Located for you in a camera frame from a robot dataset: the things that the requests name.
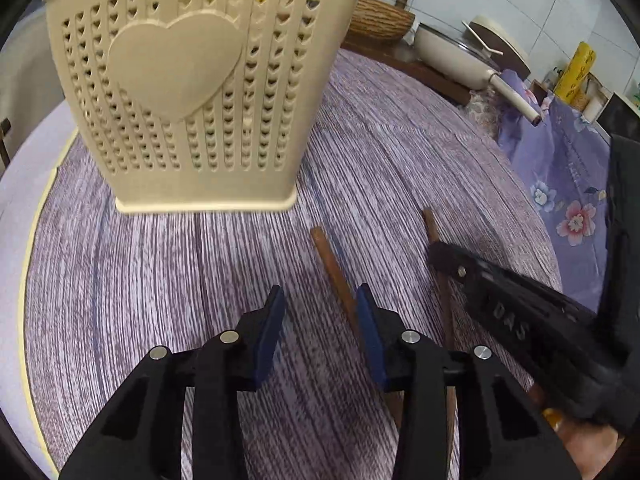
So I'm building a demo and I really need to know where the white rice paddle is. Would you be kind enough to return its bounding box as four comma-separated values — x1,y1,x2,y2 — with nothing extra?
460,20,503,56

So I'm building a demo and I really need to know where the beige paisley cloth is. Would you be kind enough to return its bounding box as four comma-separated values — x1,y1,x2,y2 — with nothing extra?
467,87,506,137

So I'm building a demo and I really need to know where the person's right hand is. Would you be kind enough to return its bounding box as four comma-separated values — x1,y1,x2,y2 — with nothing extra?
529,384,626,480

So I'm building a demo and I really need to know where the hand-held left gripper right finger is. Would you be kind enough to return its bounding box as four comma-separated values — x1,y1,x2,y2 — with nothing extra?
355,283,576,480

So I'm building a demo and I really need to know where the yellow plastic wrap roll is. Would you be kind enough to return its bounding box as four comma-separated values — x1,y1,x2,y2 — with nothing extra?
554,42,599,104

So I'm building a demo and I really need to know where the wooden counter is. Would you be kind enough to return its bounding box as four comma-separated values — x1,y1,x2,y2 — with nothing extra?
340,34,472,107

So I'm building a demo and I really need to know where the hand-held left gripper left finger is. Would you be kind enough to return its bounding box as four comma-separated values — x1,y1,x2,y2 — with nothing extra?
59,285,287,480

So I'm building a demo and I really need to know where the cream brown rice cooker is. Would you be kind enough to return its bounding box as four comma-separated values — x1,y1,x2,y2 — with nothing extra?
469,15,532,79

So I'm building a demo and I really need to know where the beige plastic utensil holder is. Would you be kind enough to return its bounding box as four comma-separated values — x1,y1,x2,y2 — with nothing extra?
41,0,376,214

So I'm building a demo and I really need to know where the brown wooden chopstick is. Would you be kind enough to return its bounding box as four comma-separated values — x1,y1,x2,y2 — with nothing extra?
310,226,406,432
421,208,457,462

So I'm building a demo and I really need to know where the woven wicker basket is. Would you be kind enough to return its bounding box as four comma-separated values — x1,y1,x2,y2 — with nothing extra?
347,0,417,42

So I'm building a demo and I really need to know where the purple floral cloth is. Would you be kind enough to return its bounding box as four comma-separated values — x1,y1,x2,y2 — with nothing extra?
494,69,614,312

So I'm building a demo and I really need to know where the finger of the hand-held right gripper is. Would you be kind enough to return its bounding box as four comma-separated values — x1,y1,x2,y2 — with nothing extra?
426,241,477,307

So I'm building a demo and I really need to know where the cream pan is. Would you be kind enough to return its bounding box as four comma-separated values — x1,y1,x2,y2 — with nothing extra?
413,22,544,127

